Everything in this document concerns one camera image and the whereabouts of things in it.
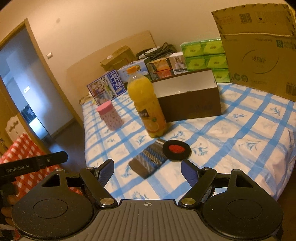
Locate wooden door frame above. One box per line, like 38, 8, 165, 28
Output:
1, 19, 84, 156

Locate large tan cardboard carton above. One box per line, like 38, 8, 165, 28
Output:
212, 3, 295, 101

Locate black bag with cables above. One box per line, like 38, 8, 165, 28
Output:
136, 42, 177, 61

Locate white wall switch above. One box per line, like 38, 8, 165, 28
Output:
47, 52, 53, 59

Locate wooden headboard panel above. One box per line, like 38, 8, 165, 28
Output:
66, 30, 155, 100

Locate green tissue pack bundle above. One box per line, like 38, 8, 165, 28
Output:
180, 39, 230, 83

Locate person left hand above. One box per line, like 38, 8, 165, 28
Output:
1, 194, 20, 227

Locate orange juice bottle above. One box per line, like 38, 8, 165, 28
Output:
127, 67, 167, 138

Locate green meadow milk box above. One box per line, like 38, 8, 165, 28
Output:
117, 58, 152, 82

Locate red checked bag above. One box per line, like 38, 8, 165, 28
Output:
0, 133, 83, 200

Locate brown open cardboard box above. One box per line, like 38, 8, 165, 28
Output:
152, 69, 222, 123

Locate orange snack box stack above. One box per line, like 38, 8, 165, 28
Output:
149, 57, 174, 79

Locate brown cardboard box at back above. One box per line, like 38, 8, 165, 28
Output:
100, 46, 137, 71

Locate blue milk carton box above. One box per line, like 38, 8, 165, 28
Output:
87, 70, 126, 105

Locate black round pad red centre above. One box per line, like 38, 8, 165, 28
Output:
163, 140, 192, 161

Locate blue checked bed sheet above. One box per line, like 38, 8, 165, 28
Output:
82, 83, 295, 200

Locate pink lidded cup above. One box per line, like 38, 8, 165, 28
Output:
96, 100, 123, 131

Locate white appliance picture box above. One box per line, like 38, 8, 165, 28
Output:
169, 52, 188, 75

